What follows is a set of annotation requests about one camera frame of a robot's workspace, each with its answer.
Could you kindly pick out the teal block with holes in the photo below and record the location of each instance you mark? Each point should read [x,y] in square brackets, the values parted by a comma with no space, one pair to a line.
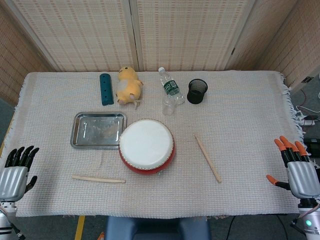
[105,88]

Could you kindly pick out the stainless steel tray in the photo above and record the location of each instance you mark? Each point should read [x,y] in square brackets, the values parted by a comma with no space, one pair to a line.
[95,130]

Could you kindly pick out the black yellow label plate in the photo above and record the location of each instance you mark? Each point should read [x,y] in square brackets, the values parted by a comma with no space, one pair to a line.
[307,79]

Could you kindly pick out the right silver orange-tipped robot hand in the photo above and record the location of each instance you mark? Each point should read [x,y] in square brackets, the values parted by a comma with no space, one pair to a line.
[302,177]

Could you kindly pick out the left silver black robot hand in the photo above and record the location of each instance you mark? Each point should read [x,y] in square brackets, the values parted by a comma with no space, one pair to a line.
[12,180]

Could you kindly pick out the white power adapter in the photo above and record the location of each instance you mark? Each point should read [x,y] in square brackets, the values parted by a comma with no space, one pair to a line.
[309,122]

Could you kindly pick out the white woven tablecloth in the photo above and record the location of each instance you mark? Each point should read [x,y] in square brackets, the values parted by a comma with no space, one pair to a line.
[237,150]

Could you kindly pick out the clear plastic water bottle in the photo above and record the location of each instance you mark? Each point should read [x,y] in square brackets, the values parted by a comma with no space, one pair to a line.
[170,87]

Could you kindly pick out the bamboo folding screen panel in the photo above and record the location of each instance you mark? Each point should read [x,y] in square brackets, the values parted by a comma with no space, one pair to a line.
[82,35]
[262,37]
[187,35]
[305,45]
[15,50]

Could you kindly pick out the yellow plush toy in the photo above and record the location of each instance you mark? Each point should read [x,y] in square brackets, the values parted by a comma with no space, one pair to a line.
[127,87]

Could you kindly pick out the small orange object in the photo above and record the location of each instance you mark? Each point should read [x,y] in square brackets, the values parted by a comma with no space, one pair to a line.
[101,235]

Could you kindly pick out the black box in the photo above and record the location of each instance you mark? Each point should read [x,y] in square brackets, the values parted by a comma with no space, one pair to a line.
[313,146]

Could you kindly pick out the red drum white skin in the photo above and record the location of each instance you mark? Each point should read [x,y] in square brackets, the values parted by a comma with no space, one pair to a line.
[146,142]

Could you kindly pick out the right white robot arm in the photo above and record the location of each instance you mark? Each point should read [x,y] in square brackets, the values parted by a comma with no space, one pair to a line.
[310,222]

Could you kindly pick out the black mesh pen cup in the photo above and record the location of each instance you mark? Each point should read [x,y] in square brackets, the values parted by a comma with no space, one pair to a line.
[197,92]

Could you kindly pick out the wooden drumstick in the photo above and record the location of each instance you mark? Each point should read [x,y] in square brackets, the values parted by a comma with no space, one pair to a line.
[100,179]
[207,158]

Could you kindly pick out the black screen hinge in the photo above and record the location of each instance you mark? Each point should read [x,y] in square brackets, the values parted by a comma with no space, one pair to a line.
[233,50]

